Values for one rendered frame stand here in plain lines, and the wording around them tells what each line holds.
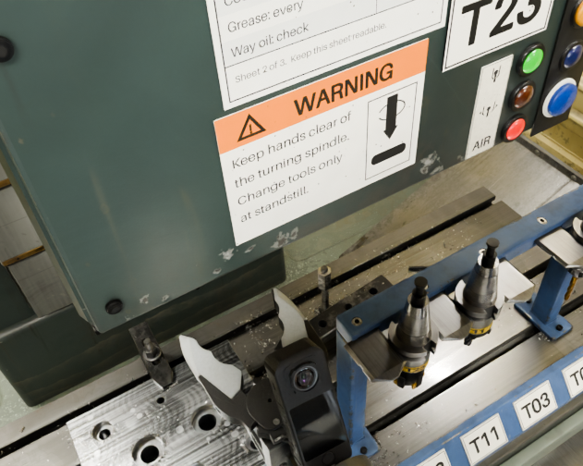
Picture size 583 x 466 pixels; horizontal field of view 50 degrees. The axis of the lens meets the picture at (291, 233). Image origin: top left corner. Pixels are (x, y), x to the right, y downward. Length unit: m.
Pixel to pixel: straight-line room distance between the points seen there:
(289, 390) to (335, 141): 0.20
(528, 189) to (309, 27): 1.32
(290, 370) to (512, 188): 1.23
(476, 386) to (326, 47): 0.87
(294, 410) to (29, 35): 0.34
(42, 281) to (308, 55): 0.99
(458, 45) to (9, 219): 0.88
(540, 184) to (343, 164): 1.24
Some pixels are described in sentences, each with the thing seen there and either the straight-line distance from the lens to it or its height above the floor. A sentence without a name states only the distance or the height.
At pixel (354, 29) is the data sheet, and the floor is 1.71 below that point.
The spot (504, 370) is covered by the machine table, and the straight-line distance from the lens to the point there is 1.19.
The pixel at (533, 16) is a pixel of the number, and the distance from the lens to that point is 0.50.
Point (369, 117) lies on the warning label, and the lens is 0.43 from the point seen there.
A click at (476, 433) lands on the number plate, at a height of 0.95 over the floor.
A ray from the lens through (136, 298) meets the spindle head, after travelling 0.42.
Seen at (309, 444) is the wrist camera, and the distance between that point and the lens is 0.54.
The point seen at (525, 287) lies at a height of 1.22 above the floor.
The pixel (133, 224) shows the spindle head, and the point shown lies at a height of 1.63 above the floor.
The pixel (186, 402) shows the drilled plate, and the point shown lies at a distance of 1.05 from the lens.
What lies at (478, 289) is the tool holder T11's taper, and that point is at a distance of 0.83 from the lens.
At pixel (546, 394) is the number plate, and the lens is 1.14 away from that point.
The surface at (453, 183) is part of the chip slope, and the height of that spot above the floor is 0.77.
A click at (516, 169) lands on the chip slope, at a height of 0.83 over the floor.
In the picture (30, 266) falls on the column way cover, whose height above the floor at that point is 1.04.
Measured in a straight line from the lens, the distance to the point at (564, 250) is 0.96.
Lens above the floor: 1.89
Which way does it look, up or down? 46 degrees down
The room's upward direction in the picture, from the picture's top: 5 degrees counter-clockwise
